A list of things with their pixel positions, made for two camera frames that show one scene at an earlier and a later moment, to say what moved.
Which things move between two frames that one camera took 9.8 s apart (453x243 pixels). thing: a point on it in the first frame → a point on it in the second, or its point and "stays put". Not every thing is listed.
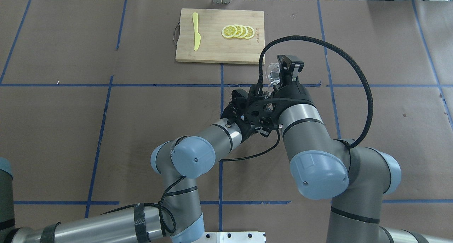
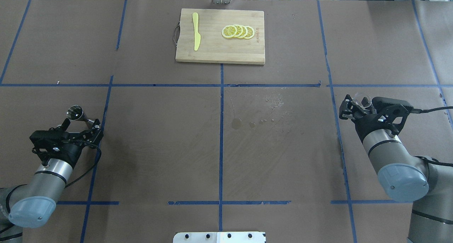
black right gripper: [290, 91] → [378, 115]
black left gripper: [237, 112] → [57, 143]
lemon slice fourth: [251, 32] stays put
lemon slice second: [239, 30] stays put
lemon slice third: [245, 31] stays put
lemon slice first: [229, 31] stays put
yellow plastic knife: [197, 35] stays put
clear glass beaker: [272, 72] → [363, 100]
